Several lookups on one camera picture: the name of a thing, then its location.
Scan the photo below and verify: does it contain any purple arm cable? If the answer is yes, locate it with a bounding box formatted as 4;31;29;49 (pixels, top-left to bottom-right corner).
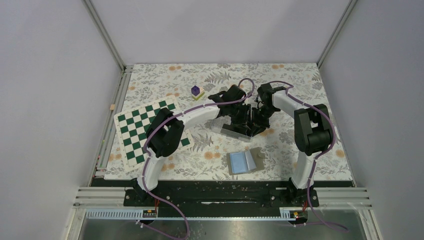
135;78;257;240
261;80;349;234

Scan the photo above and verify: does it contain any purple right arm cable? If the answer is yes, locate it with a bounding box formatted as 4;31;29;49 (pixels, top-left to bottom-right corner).
261;80;349;234

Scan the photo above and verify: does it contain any grey slotted cable duct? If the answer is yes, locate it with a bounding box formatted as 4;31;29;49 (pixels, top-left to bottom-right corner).
85;208;302;221

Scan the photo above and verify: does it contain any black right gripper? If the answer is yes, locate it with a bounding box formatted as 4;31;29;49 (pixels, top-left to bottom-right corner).
248;105;278;137

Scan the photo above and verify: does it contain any grey card holder wallet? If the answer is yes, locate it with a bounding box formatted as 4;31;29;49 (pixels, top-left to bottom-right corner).
226;147;266;176

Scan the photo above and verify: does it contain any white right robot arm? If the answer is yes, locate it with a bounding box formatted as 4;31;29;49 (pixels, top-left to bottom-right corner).
248;83;335;208

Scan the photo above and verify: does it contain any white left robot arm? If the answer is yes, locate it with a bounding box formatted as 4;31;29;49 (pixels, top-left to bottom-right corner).
132;85;254;206

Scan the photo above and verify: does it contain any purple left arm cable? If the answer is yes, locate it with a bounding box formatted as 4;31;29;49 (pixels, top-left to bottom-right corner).
135;78;257;240

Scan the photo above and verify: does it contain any clear acrylic card tray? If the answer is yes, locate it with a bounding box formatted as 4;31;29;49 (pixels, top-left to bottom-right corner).
210;118;252;143

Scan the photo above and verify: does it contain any floral table cloth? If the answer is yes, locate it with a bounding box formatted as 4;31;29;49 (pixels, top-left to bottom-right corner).
104;62;354;182

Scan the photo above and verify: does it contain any purple yellow cube stack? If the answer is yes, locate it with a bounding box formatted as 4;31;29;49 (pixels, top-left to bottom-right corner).
190;85;205;101

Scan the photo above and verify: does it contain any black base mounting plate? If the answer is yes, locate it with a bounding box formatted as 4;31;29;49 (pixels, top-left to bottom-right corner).
123;179;320;219

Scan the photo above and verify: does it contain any green white chessboard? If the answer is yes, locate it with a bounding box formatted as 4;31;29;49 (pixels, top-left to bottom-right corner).
113;95;180;172

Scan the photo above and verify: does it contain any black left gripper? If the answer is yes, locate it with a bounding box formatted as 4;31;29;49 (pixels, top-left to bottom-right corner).
228;102;252;131

